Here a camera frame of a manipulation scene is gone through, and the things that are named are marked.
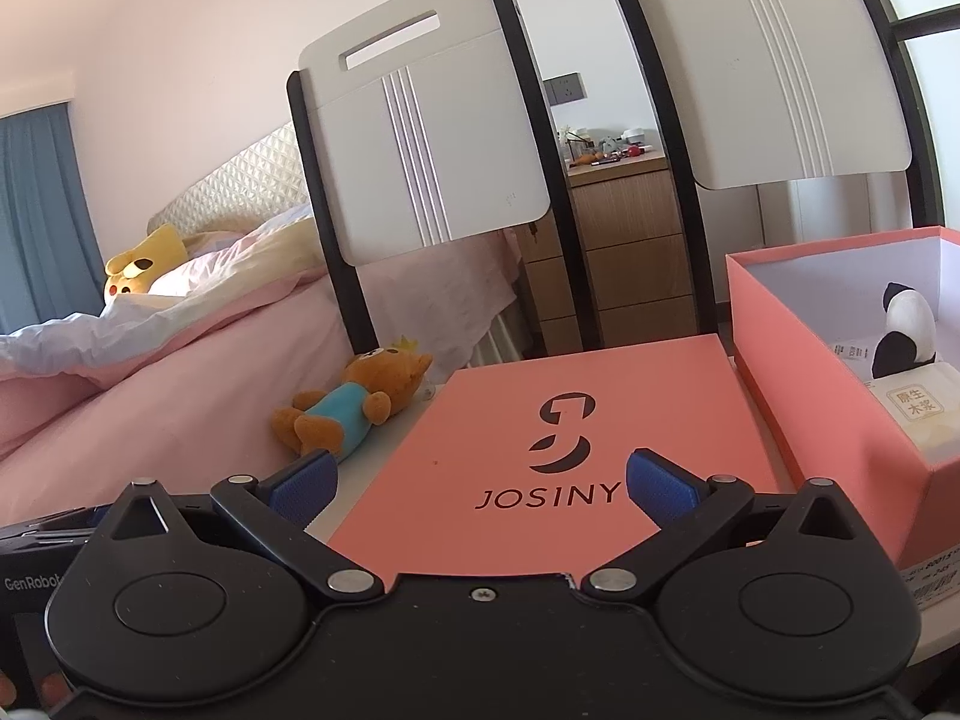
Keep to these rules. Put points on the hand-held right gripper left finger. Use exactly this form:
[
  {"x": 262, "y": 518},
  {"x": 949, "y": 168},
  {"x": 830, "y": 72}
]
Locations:
[{"x": 304, "y": 487}]

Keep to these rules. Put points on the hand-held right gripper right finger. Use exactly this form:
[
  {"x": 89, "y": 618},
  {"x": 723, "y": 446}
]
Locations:
[{"x": 660, "y": 487}]

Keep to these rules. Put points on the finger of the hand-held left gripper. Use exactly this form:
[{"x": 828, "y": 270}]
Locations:
[{"x": 60, "y": 523}]

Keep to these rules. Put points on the brown bear plush toy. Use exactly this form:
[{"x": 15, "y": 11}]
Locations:
[{"x": 352, "y": 405}]

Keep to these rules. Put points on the pink cardboard box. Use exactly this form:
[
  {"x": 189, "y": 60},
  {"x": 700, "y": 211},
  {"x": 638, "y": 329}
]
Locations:
[{"x": 817, "y": 435}]

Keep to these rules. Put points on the white tissue pack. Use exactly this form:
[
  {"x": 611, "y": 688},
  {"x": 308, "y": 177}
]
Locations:
[{"x": 915, "y": 412}]

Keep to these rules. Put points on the panda plush toy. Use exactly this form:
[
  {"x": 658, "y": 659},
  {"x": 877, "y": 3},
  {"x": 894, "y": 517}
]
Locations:
[{"x": 907, "y": 322}]

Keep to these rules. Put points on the bed with pink bedding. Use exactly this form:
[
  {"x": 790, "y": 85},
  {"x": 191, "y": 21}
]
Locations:
[{"x": 187, "y": 360}]

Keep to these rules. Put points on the pink box lid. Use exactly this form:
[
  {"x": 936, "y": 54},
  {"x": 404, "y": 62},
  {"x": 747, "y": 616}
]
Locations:
[{"x": 510, "y": 397}]

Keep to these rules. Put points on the white desiccant packet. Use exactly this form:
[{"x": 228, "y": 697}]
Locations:
[{"x": 849, "y": 352}]

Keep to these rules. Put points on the wooden dresser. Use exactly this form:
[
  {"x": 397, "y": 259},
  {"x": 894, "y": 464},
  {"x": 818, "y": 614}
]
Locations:
[{"x": 622, "y": 240}]

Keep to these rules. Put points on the yellow plush toy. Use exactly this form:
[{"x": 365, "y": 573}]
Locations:
[{"x": 142, "y": 266}]

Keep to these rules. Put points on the blue curtain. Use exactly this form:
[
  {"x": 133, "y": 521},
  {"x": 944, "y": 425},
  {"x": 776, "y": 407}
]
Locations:
[{"x": 41, "y": 225}]

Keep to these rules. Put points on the white quilted headboard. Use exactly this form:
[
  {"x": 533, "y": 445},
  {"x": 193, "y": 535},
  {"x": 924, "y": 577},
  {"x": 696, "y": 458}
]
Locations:
[{"x": 240, "y": 172}]

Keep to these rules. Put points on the small orange item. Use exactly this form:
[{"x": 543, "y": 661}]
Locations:
[{"x": 586, "y": 159}]

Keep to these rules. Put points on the white chair with black frame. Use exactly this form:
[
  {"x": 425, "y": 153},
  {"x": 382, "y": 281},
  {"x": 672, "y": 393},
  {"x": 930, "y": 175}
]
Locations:
[
  {"x": 420, "y": 135},
  {"x": 787, "y": 75}
]

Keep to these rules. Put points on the grey wall outlet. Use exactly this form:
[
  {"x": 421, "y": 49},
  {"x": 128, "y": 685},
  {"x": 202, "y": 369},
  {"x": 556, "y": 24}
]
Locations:
[{"x": 565, "y": 88}]

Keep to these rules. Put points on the black window rail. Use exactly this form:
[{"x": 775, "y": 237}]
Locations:
[{"x": 926, "y": 21}]

